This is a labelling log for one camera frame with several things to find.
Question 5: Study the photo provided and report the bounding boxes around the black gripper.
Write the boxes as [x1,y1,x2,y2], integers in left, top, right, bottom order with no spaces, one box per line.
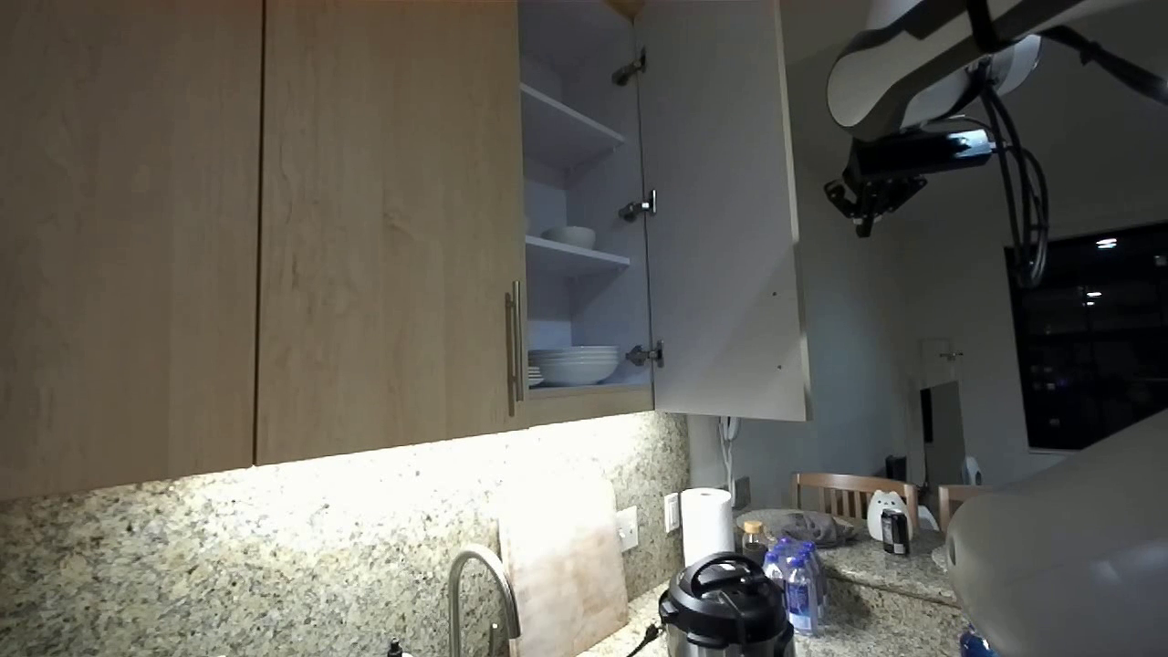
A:
[821,136,963,243]

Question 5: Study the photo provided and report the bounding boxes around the silver bar door handle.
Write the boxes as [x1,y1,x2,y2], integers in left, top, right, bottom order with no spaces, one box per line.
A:
[502,286,527,415]

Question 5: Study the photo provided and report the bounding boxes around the white wall phone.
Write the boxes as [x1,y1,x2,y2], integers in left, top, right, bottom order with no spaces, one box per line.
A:
[716,412,743,488]

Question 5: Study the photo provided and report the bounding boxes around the dark narrow wall opening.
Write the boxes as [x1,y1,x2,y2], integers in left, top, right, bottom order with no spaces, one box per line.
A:
[916,375,967,488]

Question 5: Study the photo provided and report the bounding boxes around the large white bowl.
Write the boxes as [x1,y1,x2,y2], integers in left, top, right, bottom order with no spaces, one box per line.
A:
[533,342,621,387]

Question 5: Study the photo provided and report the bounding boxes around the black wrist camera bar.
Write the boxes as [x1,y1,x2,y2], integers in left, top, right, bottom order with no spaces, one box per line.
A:
[906,123,1002,166]

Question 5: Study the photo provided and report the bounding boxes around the white paper towel roll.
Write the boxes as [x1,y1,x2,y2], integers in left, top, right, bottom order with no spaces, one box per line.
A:
[679,487,743,570]

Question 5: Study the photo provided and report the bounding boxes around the crumpled blue plastic wrapper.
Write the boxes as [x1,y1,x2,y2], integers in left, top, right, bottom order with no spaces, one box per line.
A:
[762,524,830,638]

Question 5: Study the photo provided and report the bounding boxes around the blue capped water bottle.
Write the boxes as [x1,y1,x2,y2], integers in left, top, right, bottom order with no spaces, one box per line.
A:
[957,623,1004,657]

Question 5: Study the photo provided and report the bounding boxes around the dark night window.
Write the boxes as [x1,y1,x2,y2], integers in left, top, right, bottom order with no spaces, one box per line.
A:
[1004,218,1168,457]

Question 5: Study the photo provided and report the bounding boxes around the wall cupboard body with shelves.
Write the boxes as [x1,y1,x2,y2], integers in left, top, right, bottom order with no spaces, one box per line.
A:
[518,0,662,431]

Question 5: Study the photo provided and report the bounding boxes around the wooden cupboard door white inside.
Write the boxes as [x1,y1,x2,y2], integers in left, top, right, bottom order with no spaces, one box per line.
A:
[631,0,815,426]

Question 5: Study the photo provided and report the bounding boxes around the white and black small appliance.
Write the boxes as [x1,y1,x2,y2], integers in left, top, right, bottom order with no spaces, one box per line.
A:
[867,487,922,561]

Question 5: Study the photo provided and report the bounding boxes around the wooden chair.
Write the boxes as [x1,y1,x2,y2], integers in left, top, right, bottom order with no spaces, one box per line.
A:
[933,481,1014,533]
[790,473,924,531]

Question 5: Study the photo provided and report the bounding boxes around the grey cloth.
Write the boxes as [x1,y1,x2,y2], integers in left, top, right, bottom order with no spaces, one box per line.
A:
[733,509,843,550]

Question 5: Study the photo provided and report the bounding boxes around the metal door hinge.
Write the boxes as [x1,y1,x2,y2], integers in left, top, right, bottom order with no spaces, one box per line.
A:
[621,339,667,372]
[610,48,649,88]
[617,187,664,226]

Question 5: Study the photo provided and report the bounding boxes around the wooden cutting board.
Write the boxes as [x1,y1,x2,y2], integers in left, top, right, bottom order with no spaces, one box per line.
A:
[492,479,631,657]

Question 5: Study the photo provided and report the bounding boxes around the silver curved faucet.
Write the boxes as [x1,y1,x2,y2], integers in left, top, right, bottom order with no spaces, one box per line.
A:
[445,543,527,657]

